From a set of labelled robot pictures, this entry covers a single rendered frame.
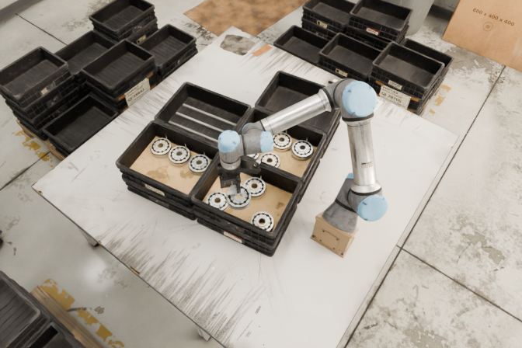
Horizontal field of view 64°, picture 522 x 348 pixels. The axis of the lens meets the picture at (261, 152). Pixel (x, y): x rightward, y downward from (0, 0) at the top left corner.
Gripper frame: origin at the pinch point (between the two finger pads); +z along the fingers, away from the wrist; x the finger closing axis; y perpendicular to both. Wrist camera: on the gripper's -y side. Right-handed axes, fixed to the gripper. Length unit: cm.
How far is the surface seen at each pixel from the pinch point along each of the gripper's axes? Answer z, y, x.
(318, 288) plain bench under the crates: 29, -27, 38
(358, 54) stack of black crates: 62, -116, -135
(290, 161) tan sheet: 16.6, -29.2, -19.7
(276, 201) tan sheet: 16.4, -17.0, 0.1
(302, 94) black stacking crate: 17, -47, -62
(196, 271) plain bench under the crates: 29.3, 23.3, 19.5
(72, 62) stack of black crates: 62, 93, -170
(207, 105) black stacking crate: 17, 5, -65
